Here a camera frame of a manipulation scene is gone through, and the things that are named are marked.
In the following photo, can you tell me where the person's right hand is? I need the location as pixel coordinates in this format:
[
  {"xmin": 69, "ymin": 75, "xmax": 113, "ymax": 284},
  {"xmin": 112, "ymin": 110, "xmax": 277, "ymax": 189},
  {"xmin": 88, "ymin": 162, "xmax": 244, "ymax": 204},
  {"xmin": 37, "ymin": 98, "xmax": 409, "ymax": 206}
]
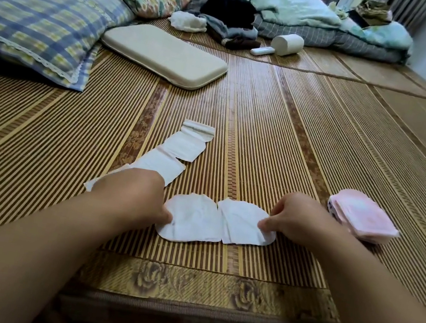
[{"xmin": 255, "ymin": 187, "xmax": 348, "ymax": 254}]

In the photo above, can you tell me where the person's left hand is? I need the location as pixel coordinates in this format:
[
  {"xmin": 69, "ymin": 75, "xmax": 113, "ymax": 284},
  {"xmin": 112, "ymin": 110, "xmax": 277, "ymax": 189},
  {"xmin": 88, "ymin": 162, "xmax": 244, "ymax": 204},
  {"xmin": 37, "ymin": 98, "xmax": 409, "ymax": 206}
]
[{"xmin": 85, "ymin": 160, "xmax": 181, "ymax": 239}]

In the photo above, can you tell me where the white sanitary pad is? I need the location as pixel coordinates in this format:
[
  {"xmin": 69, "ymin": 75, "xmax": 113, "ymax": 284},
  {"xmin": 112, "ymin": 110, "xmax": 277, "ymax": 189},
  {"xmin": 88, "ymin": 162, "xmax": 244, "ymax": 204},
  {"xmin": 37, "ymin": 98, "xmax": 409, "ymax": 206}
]
[{"xmin": 153, "ymin": 187, "xmax": 282, "ymax": 259}]

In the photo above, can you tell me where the person's left forearm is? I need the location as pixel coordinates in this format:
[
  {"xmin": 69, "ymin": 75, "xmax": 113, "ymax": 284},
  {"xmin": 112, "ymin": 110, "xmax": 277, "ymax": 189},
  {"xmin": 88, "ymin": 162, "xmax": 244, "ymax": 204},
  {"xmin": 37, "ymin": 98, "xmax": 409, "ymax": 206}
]
[{"xmin": 0, "ymin": 169, "xmax": 144, "ymax": 323}]

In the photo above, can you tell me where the white paper wrapper strip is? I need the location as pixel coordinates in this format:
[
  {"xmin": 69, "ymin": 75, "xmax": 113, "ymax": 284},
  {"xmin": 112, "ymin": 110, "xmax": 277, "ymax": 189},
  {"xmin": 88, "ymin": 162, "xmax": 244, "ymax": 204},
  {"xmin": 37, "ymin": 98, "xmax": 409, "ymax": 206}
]
[{"xmin": 83, "ymin": 104, "xmax": 217, "ymax": 211}]

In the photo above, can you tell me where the brown striped bamboo mat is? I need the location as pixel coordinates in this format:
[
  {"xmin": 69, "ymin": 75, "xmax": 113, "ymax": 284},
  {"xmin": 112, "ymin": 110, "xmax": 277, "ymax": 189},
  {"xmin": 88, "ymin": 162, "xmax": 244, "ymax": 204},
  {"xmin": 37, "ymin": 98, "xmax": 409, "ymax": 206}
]
[{"xmin": 0, "ymin": 0, "xmax": 426, "ymax": 323}]

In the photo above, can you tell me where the pink wrapped pad packet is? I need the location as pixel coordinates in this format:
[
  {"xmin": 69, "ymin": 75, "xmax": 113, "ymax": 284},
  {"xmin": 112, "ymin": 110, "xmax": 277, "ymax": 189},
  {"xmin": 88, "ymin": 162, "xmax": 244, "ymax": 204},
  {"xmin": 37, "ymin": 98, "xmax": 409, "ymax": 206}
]
[{"xmin": 322, "ymin": 185, "xmax": 406, "ymax": 248}]

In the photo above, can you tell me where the cream flat cushion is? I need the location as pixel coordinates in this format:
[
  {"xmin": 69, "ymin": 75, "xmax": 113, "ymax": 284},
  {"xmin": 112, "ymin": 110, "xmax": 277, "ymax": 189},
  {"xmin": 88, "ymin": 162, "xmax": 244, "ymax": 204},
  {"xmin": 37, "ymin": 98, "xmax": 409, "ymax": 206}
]
[{"xmin": 95, "ymin": 17, "xmax": 234, "ymax": 97}]

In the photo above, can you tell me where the white remote control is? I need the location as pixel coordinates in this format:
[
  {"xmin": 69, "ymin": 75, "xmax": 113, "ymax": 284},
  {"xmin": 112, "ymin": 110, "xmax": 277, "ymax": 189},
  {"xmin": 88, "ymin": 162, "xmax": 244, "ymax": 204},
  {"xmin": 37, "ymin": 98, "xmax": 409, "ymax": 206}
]
[{"xmin": 249, "ymin": 43, "xmax": 276, "ymax": 59}]

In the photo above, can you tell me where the white cylindrical container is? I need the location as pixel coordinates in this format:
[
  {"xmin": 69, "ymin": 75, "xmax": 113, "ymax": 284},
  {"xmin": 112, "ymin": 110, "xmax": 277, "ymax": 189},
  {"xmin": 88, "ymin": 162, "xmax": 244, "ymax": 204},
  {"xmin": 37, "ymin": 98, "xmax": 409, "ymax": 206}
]
[{"xmin": 269, "ymin": 30, "xmax": 306, "ymax": 60}]

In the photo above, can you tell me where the plain brown bamboo mat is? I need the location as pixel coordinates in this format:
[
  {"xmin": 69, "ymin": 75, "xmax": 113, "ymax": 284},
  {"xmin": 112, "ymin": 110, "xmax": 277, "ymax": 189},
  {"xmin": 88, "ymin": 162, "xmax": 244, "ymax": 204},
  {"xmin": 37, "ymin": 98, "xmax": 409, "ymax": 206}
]
[{"xmin": 283, "ymin": 45, "xmax": 426, "ymax": 193}]

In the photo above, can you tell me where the white crumpled cloth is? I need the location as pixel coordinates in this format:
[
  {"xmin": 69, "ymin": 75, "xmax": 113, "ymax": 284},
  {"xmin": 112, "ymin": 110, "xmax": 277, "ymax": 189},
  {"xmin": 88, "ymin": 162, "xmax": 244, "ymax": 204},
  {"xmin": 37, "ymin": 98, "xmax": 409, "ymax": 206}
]
[{"xmin": 166, "ymin": 9, "xmax": 209, "ymax": 36}]

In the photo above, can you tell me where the grey checked quilt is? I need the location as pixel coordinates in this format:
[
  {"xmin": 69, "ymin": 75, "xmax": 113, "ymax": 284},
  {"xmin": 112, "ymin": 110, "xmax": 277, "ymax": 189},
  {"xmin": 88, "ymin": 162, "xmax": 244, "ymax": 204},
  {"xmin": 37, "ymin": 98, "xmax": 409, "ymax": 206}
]
[{"xmin": 250, "ymin": 13, "xmax": 413, "ymax": 66}]

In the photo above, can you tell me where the pile of dark clothes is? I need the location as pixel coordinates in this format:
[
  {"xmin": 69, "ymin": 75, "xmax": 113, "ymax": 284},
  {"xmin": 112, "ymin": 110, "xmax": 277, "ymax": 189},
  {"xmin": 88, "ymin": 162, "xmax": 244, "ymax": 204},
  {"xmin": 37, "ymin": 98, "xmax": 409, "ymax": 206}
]
[{"xmin": 156, "ymin": 0, "xmax": 269, "ymax": 55}]

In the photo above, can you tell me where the pale green blanket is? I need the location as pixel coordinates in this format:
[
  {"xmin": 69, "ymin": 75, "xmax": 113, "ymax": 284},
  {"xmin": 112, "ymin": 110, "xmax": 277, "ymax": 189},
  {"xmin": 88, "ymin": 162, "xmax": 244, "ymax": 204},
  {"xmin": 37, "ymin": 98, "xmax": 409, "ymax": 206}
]
[{"xmin": 242, "ymin": 0, "xmax": 346, "ymax": 35}]

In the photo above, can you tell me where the light blue blanket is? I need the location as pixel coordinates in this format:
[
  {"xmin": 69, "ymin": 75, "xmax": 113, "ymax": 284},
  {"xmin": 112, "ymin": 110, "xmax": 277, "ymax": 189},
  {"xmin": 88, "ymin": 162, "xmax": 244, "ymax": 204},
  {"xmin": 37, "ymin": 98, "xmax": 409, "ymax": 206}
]
[{"xmin": 337, "ymin": 12, "xmax": 417, "ymax": 54}]

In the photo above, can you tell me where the olive folded garment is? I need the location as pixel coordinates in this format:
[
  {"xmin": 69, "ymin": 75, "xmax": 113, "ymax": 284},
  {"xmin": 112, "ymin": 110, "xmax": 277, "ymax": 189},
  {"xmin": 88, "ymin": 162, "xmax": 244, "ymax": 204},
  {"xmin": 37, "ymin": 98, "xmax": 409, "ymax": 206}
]
[{"xmin": 347, "ymin": 0, "xmax": 395, "ymax": 32}]

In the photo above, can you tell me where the blue plaid pillow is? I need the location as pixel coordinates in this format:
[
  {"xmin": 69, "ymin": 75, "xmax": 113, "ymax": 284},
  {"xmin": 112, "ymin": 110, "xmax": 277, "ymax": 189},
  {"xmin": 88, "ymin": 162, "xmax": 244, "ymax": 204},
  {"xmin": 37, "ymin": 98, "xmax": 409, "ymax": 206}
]
[{"xmin": 0, "ymin": 0, "xmax": 139, "ymax": 99}]

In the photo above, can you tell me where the white radiator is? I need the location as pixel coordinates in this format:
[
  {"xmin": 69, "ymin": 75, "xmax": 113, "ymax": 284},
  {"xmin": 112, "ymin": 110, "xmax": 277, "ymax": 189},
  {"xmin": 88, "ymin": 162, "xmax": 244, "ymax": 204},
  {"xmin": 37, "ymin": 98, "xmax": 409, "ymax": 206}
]
[{"xmin": 382, "ymin": 0, "xmax": 426, "ymax": 36}]

